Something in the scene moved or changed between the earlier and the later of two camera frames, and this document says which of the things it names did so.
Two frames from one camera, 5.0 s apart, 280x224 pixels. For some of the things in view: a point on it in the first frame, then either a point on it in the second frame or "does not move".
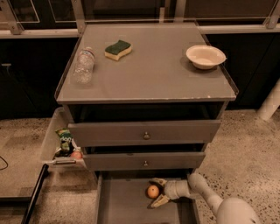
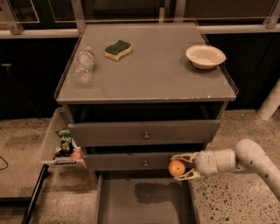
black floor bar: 33,199 does not move
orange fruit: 152,191 → 176,168
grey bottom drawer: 122,199 does not move
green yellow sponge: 115,51 does not move
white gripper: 174,189 → 205,164
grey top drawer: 144,133 does not move
